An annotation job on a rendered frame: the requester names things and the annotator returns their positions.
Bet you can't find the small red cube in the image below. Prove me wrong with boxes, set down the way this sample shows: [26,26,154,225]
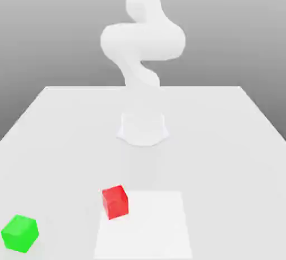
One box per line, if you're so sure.
[101,184,130,220]

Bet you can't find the small green cube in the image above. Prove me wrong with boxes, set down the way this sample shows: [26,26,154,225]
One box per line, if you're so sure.
[0,214,40,254]

